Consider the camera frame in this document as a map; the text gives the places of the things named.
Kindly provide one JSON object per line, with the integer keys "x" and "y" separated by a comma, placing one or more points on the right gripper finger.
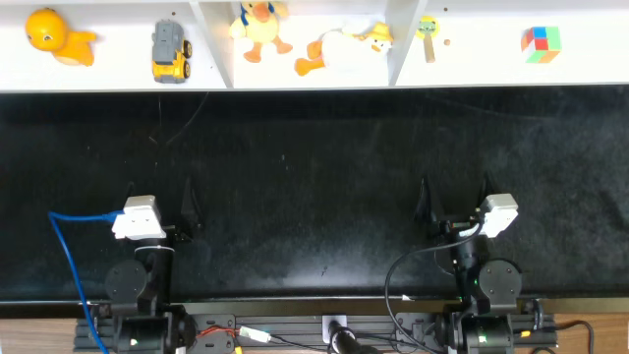
{"x": 425, "y": 204}
{"x": 486, "y": 187}

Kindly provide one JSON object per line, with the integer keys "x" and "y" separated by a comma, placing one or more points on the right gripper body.
{"x": 457, "y": 230}

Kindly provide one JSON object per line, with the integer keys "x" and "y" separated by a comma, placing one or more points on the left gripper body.
{"x": 181, "y": 234}

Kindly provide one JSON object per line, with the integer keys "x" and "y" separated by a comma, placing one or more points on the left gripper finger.
{"x": 189, "y": 206}
{"x": 130, "y": 191}

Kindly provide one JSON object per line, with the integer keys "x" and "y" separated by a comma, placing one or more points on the many-coloured puzzle cube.
{"x": 540, "y": 44}

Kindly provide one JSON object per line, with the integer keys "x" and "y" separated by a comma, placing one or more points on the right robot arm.
{"x": 496, "y": 285}

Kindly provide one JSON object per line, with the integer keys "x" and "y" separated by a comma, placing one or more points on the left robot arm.
{"x": 142, "y": 295}

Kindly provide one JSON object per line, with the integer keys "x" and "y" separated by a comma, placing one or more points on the white shelf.
{"x": 481, "y": 69}

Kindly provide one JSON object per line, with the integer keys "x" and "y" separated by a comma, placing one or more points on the grey and yellow toy truck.
{"x": 169, "y": 54}

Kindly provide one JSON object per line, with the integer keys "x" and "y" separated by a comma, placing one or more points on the green and yellow rattle toy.
{"x": 427, "y": 29}

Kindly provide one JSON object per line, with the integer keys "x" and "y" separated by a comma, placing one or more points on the white plush duck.
{"x": 349, "y": 49}

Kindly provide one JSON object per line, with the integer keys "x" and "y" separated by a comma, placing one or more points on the yellow rubber duck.
{"x": 46, "y": 32}

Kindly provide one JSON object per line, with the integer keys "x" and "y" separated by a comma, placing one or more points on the yellow plush duck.
{"x": 260, "y": 27}

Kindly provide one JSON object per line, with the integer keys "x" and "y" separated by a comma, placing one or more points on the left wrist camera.
{"x": 139, "y": 218}

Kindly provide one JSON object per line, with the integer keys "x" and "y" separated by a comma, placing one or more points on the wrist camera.
{"x": 497, "y": 215}
{"x": 139, "y": 218}

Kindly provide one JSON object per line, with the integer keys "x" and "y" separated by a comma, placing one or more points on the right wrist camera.
{"x": 497, "y": 215}

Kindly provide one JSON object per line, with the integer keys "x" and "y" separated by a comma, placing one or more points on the mounting rail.
{"x": 295, "y": 334}

